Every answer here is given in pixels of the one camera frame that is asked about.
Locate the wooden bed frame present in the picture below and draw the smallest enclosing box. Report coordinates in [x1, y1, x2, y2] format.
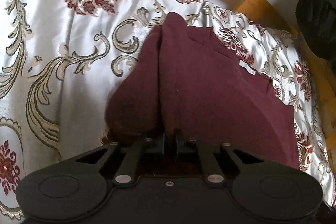
[234, 0, 335, 149]

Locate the white floral satin bedspread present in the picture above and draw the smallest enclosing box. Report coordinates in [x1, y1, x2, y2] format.
[1, 0, 335, 223]

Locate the black fabric bundle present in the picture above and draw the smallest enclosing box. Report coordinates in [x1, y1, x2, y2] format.
[295, 0, 335, 61]

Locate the maroon small garment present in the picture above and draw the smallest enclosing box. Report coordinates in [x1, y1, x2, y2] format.
[104, 12, 299, 168]

